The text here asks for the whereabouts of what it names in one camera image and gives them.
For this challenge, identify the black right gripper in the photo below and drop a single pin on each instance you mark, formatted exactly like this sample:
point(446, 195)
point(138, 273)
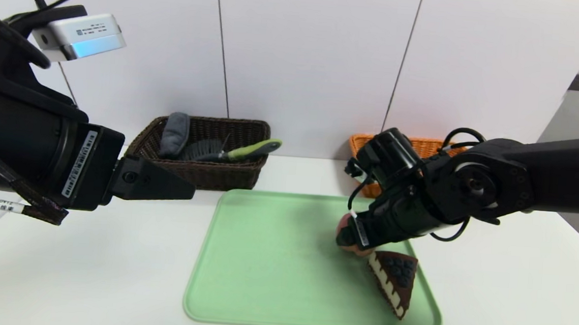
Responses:
point(358, 231)

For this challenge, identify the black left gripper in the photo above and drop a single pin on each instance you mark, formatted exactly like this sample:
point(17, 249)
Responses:
point(91, 164)

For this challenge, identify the pink peach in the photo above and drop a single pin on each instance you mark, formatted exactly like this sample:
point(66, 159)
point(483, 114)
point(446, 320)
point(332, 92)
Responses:
point(342, 222)

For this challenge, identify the dark grey towel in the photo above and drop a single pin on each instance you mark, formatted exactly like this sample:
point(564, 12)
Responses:
point(174, 134)

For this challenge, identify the chocolate blueberry cake slice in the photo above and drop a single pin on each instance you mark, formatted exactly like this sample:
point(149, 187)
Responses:
point(399, 282)

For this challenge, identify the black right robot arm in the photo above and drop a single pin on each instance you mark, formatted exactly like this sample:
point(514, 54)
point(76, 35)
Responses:
point(523, 174)

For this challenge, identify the orange and black left arm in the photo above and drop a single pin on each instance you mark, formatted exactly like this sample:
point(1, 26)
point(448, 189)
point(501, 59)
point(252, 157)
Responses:
point(11, 128)

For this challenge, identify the dark brown wicker basket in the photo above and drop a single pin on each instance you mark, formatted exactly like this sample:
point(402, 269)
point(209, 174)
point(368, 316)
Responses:
point(217, 175)

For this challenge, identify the orange wicker basket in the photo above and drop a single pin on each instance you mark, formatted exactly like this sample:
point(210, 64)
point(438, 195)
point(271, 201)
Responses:
point(428, 146)

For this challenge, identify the light green plastic tray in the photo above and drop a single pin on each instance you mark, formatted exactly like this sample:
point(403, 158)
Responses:
point(271, 273)

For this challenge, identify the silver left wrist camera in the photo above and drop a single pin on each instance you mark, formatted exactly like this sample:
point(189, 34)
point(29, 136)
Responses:
point(82, 36)

